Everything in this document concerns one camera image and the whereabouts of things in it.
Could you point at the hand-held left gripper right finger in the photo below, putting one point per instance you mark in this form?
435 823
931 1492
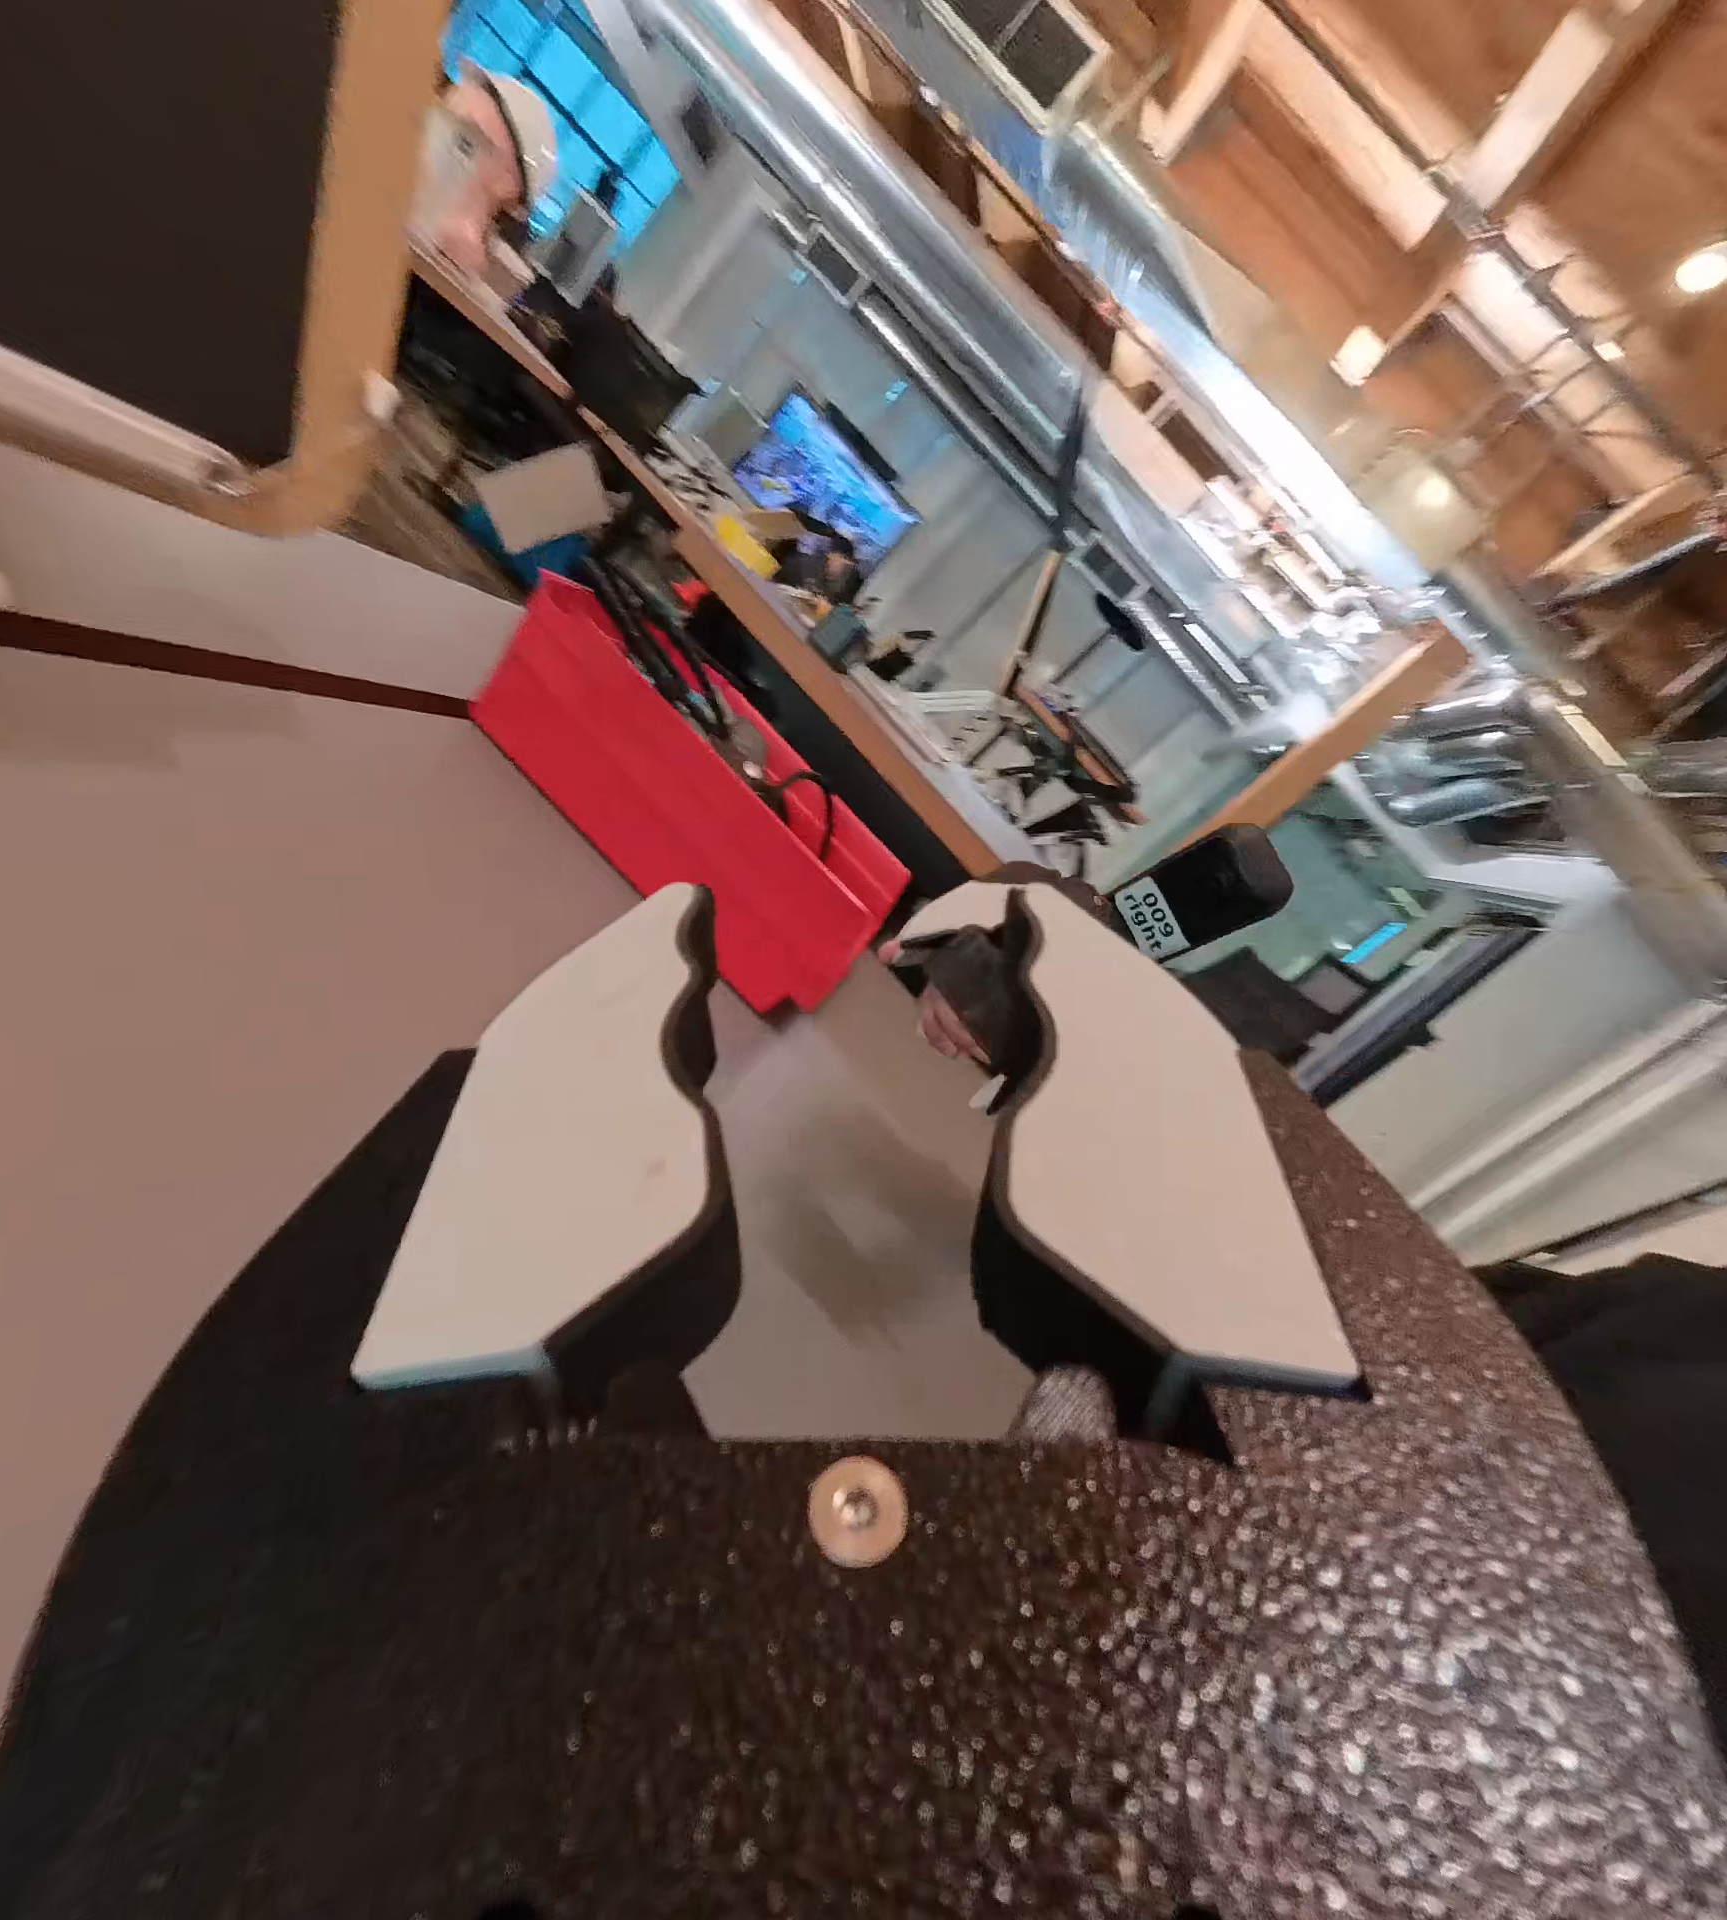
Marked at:
1163 1169

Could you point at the blue wall screen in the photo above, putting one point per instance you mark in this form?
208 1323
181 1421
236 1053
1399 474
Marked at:
824 478

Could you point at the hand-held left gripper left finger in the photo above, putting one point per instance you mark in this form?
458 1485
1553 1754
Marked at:
563 1140

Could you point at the white flat board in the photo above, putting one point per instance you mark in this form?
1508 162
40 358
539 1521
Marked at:
53 404

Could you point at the red plastic bin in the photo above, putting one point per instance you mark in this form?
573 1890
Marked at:
682 809

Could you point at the person's black clothing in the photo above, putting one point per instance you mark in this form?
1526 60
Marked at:
1687 1498

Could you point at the person's right hand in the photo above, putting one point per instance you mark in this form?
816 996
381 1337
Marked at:
975 983

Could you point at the long wooden workbench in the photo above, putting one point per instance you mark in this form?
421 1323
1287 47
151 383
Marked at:
786 629

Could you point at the silver metal duct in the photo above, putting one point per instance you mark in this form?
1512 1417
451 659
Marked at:
1075 343

